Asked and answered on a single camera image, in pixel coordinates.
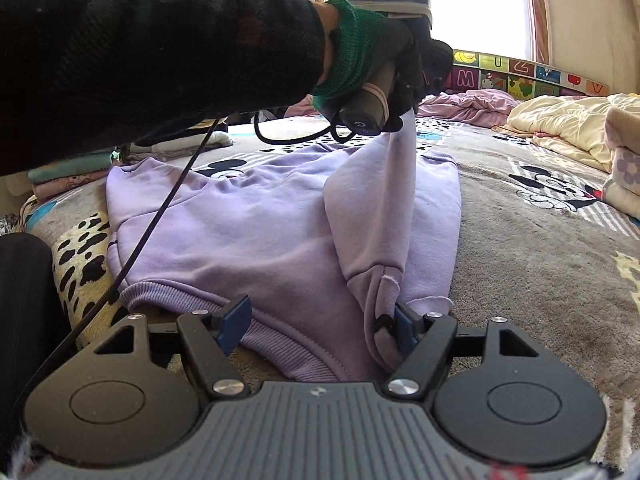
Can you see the cream fleece blanket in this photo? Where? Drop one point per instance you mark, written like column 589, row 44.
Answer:
column 625, row 125

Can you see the folded pink printed garment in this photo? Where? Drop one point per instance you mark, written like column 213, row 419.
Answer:
column 65, row 184

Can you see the person's left forearm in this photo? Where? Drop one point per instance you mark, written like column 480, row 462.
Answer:
column 150, row 50

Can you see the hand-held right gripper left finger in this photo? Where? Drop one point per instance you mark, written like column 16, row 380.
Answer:
column 235, row 321

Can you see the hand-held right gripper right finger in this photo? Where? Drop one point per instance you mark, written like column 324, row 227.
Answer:
column 404, row 331

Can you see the window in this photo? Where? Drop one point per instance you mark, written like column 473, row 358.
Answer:
column 475, row 10

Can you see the white floral folded blanket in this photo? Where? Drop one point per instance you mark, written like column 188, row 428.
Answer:
column 627, row 175

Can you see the purple sweatshirt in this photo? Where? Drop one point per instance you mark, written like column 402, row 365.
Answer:
column 240, row 220

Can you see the cream quilt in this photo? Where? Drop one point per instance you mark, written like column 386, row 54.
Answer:
column 565, row 120

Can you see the colourful alphabet panel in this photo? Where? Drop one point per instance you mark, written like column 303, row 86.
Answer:
column 525, row 85

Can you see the pink crumpled cloth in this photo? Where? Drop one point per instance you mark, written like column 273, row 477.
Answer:
column 475, row 105

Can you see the folded white printed garment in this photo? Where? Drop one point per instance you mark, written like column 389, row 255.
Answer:
column 165, row 146

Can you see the person's left hand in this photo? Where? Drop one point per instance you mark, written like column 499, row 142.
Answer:
column 357, row 45

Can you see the cream black spotted blanket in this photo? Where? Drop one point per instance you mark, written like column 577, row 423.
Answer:
column 80, row 255

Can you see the folded mint garment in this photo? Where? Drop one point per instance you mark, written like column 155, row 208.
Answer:
column 70, row 162

